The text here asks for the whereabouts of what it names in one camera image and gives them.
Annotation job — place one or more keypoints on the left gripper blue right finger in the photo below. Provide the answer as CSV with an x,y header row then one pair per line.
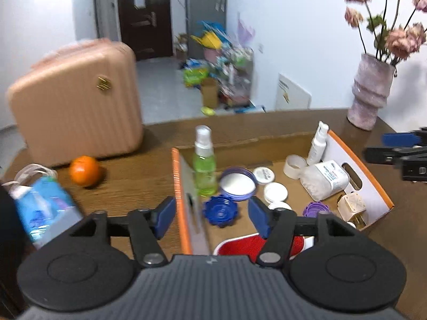
x,y
277,228

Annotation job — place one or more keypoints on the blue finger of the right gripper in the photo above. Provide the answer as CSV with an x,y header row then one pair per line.
x,y
402,139
392,155

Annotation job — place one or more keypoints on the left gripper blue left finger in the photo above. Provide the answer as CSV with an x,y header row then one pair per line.
x,y
146,228

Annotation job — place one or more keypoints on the white jar lid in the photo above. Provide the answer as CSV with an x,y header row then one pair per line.
x,y
275,192

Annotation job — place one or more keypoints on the purple ribbed cap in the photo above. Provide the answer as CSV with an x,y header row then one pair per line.
x,y
314,208

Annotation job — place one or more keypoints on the small white round lid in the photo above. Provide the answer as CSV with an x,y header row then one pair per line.
x,y
263,175

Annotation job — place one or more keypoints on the blue rimmed round mirror lid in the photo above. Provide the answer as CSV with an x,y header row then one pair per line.
x,y
238,184

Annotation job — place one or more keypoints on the dark blue ribbed cap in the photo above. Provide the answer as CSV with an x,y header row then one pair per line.
x,y
220,211

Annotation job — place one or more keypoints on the cream wall plug charger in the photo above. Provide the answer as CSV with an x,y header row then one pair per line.
x,y
351,208

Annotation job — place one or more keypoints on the large white labelled jar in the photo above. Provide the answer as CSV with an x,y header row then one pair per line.
x,y
324,180

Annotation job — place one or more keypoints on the white tape roll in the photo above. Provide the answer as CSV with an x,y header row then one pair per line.
x,y
294,166

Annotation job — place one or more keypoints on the small white spray bottle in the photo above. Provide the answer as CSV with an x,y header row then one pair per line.
x,y
318,144

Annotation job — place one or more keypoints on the green spray bottle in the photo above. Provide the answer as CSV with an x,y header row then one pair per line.
x,y
204,162

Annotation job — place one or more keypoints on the white contact lens case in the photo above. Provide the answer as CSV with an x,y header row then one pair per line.
x,y
279,206

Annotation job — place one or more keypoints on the red cardboard box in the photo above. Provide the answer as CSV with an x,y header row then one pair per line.
x,y
274,170

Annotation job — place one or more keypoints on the pink textured vase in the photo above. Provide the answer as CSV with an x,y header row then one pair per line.
x,y
371,88

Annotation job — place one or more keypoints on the orange fruit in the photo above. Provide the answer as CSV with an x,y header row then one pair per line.
x,y
85,171

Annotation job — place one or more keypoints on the blue tissue box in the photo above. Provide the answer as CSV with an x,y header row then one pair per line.
x,y
45,209

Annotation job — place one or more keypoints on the pink ribbed suitcase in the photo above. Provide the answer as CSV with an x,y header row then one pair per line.
x,y
83,100

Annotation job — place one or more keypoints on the small brown cardboard box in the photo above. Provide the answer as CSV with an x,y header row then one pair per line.
x,y
210,92

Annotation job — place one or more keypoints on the yellow watering can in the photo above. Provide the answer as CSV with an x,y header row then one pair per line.
x,y
209,40

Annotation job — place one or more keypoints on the dark brown entrance door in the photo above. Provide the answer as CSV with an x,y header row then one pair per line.
x,y
146,27

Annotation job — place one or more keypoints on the grey refrigerator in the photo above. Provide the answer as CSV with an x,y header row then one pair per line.
x,y
209,11

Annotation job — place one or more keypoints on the white board against wall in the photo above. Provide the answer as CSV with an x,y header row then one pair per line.
x,y
290,96

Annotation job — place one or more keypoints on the wire storage rack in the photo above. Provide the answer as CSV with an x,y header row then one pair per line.
x,y
235,68

